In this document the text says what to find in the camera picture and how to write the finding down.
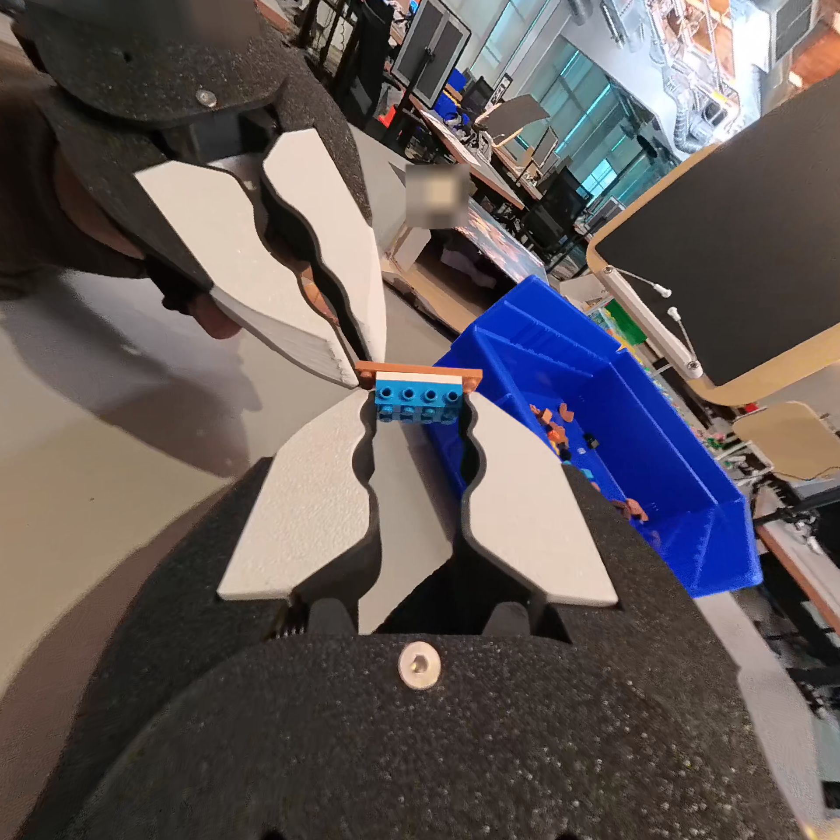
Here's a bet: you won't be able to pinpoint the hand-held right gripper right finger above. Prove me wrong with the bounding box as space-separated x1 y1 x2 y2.
459 391 620 607

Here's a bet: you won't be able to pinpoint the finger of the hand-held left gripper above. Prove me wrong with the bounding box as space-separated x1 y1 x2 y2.
133 159 361 389
261 126 389 363

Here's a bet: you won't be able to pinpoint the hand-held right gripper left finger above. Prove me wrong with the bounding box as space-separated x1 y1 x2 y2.
217 391 383 601

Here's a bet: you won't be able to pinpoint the pile of toy bricks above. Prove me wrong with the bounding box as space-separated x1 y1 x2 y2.
528 402 651 524

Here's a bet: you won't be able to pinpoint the blue plastic bin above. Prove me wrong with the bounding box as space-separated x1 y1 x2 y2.
420 274 765 599

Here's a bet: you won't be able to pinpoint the blue and brown brick assembly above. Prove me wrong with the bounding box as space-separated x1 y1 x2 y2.
354 360 484 426

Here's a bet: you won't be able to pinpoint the person's left forearm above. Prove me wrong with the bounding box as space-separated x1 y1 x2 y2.
0 98 152 299

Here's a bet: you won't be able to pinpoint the cardboard box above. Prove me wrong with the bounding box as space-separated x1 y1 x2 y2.
379 197 551 336

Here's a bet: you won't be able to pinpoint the black framed grey screen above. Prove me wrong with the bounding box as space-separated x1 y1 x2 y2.
389 0 473 110

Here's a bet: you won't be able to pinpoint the small wooden divider panel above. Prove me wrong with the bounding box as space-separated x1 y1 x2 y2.
730 400 840 483

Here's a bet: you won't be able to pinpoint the black wood-edged divider panel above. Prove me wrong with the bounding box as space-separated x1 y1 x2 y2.
586 69 840 406

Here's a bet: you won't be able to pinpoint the white metal frame rail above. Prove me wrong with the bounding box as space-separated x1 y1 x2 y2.
602 264 704 380

